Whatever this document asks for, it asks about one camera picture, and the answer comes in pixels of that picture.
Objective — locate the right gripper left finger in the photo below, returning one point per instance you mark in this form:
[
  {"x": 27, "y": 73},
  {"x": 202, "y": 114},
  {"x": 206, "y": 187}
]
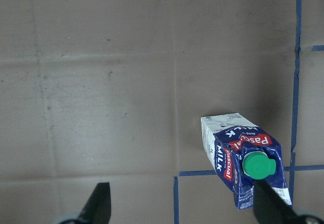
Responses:
[{"x": 98, "y": 207}]

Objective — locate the blue white milk carton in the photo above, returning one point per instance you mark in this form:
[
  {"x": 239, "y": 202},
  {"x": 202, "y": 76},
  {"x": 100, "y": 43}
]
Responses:
[{"x": 242, "y": 152}]

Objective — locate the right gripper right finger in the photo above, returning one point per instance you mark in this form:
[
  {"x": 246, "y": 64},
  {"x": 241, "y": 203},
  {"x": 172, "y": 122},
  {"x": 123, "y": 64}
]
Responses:
[{"x": 268, "y": 207}]

